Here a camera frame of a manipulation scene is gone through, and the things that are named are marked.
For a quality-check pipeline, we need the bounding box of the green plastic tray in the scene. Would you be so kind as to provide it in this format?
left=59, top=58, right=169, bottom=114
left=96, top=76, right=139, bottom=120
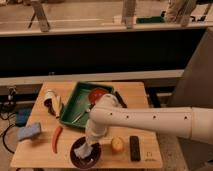
left=60, top=82, right=114, bottom=129

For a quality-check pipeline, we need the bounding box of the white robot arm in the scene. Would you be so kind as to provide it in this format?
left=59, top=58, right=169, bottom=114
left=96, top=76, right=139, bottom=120
left=85, top=94, right=213, bottom=145

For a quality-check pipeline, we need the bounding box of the white cup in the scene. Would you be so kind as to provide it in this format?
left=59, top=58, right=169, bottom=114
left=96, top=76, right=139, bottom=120
left=44, top=90, right=56, bottom=101

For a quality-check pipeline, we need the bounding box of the metal spoon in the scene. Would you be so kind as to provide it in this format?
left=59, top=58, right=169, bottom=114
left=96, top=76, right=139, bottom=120
left=71, top=108, right=90, bottom=124

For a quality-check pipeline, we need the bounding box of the red bowl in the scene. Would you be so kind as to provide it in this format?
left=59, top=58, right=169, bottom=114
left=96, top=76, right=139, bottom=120
left=88, top=87, right=108, bottom=104

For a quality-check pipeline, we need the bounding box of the blue box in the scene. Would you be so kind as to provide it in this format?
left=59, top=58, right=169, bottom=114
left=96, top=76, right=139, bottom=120
left=15, top=108, right=31, bottom=127

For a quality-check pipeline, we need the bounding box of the black cable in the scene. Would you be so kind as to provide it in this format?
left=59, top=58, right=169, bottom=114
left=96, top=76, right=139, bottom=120
left=1, top=123, right=16, bottom=155

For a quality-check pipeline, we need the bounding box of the grey towel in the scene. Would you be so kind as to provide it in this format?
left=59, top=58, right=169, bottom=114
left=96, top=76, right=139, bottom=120
left=74, top=143, right=93, bottom=159

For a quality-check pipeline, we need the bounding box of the dark purple bowl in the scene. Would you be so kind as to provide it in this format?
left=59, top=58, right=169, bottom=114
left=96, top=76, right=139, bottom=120
left=70, top=137, right=101, bottom=170

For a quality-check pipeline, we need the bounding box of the black remote control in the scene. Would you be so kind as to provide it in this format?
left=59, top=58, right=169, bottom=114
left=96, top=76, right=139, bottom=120
left=129, top=136, right=141, bottom=161

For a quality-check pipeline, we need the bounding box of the yellow round fruit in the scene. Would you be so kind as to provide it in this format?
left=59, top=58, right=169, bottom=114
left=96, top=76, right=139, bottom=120
left=111, top=137, right=124, bottom=153

